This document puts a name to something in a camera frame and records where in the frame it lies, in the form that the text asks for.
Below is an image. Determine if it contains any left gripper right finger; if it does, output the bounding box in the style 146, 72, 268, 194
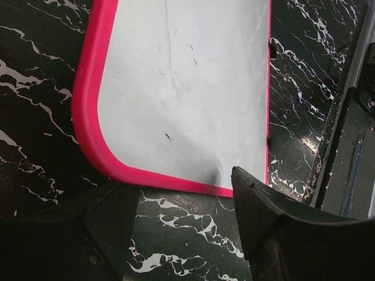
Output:
231, 166, 374, 280

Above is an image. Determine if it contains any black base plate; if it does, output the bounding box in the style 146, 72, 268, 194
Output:
312, 43, 374, 220

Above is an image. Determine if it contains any pink framed whiteboard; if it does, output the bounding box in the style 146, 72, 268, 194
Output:
71, 1, 272, 197

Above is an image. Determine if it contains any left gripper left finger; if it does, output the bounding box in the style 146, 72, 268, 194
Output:
1, 183, 140, 280

